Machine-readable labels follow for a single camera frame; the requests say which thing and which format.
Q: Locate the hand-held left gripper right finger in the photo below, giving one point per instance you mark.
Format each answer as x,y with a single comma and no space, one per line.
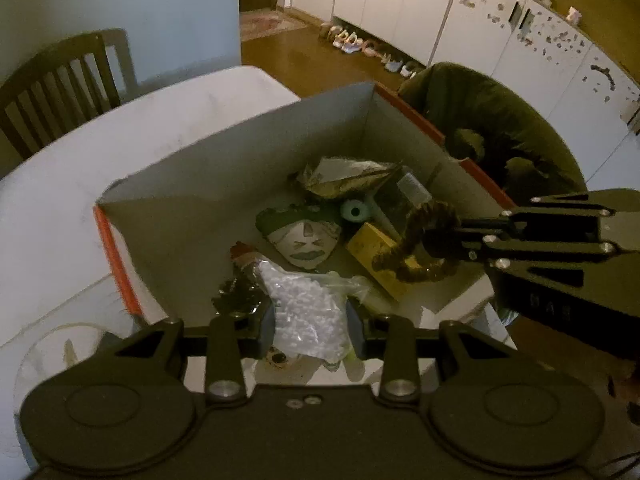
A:
353,330

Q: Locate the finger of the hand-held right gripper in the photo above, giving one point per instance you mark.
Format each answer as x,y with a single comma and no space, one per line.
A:
545,250
555,220

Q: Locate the wooden slatted chair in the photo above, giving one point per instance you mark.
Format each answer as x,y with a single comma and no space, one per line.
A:
60,57

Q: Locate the green upholstered chair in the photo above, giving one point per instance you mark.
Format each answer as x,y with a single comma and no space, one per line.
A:
500,110

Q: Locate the small round brown object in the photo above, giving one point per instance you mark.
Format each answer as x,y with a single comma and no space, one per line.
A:
277,358

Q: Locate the small yellow box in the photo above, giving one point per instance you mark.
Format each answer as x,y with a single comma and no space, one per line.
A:
367,245

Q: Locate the plastic bag of white beads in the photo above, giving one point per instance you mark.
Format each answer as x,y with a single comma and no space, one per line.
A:
310,310

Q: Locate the white paper face mask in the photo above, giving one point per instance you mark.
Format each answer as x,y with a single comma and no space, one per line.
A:
305,247

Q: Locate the plain white floor cabinet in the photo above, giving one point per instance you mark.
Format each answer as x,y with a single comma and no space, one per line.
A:
380,5

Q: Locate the dark cylindrical bottle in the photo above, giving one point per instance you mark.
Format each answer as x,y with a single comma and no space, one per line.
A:
395,205

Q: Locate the black wrapper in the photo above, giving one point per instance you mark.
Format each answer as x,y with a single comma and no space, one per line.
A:
240,295

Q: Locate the small orange red trinket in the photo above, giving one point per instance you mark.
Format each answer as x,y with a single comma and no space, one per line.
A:
242,255

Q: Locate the row of shoes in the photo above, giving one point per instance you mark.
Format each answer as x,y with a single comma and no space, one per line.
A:
370,47

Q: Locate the foil packet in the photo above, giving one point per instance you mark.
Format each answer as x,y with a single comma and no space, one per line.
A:
345,185

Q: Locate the brown chenille stem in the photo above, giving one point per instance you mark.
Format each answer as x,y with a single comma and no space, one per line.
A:
430,220

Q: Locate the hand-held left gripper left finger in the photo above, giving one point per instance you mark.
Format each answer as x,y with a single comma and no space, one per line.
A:
267,330

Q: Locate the stickered white floor cabinet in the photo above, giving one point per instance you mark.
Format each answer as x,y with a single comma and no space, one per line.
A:
540,60

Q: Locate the orange cardboard box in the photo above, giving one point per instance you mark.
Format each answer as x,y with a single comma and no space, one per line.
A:
200,220

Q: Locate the patterned floor rug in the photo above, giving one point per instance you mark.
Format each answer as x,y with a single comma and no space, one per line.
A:
270,25

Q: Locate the teal tape roll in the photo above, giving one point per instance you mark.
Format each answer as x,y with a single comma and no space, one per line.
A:
345,215

